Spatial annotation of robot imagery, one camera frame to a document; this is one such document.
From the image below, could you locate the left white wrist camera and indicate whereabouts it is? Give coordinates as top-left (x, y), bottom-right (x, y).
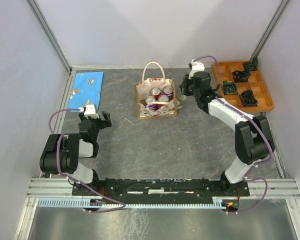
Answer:
top-left (79, 104), bottom-right (100, 119)

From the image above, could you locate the purple soda can back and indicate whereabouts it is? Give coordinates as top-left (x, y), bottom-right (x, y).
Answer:
top-left (162, 85), bottom-right (174, 98)

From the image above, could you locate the purple soda can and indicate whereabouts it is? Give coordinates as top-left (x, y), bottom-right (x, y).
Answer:
top-left (162, 85), bottom-right (174, 98)
top-left (145, 95), bottom-right (158, 111)

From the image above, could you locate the clear glass beverage bottle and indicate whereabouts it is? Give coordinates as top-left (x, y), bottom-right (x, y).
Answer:
top-left (177, 94), bottom-right (188, 110)

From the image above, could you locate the black rolled sock lower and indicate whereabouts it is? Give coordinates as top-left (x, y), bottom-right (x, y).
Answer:
top-left (239, 89), bottom-right (258, 107)

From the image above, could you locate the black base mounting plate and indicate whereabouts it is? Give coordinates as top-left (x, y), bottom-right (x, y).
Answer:
top-left (71, 177), bottom-right (251, 205)

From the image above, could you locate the purple soda can front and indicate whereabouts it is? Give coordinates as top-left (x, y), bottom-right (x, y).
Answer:
top-left (145, 95), bottom-right (158, 111)

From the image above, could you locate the red soda can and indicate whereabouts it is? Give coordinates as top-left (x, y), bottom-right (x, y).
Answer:
top-left (150, 87), bottom-right (162, 100)
top-left (157, 94), bottom-right (170, 103)

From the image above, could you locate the dark rolled sock corner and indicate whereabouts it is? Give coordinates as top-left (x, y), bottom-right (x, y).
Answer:
top-left (242, 56), bottom-right (259, 72)

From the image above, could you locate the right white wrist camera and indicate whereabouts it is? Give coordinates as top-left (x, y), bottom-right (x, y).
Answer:
top-left (188, 59), bottom-right (205, 79)

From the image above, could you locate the blue patterned cloth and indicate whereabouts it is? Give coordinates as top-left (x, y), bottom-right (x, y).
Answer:
top-left (67, 71), bottom-right (104, 109)

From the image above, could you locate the red soda can front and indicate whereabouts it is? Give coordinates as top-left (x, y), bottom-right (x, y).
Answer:
top-left (157, 94), bottom-right (170, 103)

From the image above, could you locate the black rolled sock upper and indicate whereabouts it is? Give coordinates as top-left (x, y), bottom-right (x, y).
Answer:
top-left (232, 70), bottom-right (251, 83)

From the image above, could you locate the blue green rolled sock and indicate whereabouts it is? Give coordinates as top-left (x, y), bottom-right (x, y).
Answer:
top-left (221, 80), bottom-right (238, 96)

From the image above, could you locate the blue slotted cable duct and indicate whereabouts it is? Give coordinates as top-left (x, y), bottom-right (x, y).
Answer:
top-left (37, 197), bottom-right (226, 210)

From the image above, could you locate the black rolled sock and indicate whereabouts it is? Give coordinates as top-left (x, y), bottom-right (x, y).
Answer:
top-left (232, 70), bottom-right (251, 83)
top-left (239, 89), bottom-right (258, 107)

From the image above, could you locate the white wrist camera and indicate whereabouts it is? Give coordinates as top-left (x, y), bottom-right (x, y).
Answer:
top-left (188, 59), bottom-right (205, 79)
top-left (79, 104), bottom-right (100, 119)

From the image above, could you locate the red soda can back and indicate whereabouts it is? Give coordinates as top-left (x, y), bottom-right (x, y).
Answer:
top-left (150, 87), bottom-right (162, 100)

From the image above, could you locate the aluminium front frame rail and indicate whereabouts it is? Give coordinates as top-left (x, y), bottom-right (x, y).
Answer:
top-left (26, 178), bottom-right (300, 200)

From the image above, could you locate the patterned canvas tote bag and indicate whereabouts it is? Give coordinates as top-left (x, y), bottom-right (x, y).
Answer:
top-left (134, 61), bottom-right (178, 120)

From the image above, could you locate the orange wooden divider tray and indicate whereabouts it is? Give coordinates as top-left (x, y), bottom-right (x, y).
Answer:
top-left (212, 61), bottom-right (275, 113)

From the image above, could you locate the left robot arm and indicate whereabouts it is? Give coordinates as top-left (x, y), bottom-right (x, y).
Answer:
top-left (39, 111), bottom-right (112, 195)

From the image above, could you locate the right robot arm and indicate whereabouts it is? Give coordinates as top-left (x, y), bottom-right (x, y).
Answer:
top-left (179, 71), bottom-right (275, 196)

